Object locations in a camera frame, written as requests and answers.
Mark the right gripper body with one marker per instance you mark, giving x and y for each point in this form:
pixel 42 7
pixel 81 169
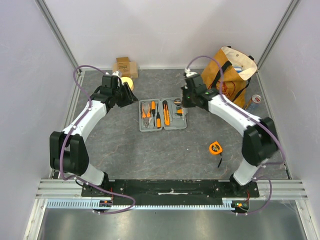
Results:
pixel 186 99

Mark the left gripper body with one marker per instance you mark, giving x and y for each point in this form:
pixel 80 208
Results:
pixel 124 96

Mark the orange handled pliers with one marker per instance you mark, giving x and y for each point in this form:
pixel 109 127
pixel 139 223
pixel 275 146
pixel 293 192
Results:
pixel 146 114

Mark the orange screwdriver thin shaft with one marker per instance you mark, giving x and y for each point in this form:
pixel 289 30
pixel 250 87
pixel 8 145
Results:
pixel 153 111

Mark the orange utility knife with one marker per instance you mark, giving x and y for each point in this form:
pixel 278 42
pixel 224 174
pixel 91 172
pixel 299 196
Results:
pixel 166 113

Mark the grey plastic tool case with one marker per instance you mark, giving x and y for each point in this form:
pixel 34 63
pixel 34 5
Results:
pixel 176 122

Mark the orange screwdriver thick shaft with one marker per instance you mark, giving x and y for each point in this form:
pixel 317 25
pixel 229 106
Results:
pixel 158 117

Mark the orange tape measure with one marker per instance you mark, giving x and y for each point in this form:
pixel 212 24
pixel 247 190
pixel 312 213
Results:
pixel 216 150

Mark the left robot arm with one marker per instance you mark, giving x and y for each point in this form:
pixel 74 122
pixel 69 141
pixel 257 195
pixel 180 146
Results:
pixel 67 148

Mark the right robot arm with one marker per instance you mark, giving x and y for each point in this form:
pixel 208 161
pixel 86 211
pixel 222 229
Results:
pixel 259 136

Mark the yellow round sponge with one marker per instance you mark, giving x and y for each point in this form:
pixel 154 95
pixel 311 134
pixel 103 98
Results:
pixel 127 81

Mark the orange bit set holder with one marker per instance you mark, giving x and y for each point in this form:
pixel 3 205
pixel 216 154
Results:
pixel 179 111

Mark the brown cardboard box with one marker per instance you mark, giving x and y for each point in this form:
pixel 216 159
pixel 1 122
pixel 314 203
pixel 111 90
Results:
pixel 127 67

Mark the yellow Trader Joe's tote bag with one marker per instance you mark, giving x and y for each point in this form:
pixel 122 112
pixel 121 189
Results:
pixel 231 72

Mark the blue drink can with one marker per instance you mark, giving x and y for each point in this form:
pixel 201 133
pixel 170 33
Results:
pixel 253 103

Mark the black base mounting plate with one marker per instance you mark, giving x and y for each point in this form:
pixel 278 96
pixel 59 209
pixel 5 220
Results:
pixel 190 190

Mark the grey slotted cable duct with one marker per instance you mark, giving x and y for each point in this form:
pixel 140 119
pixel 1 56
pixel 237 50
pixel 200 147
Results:
pixel 101 205

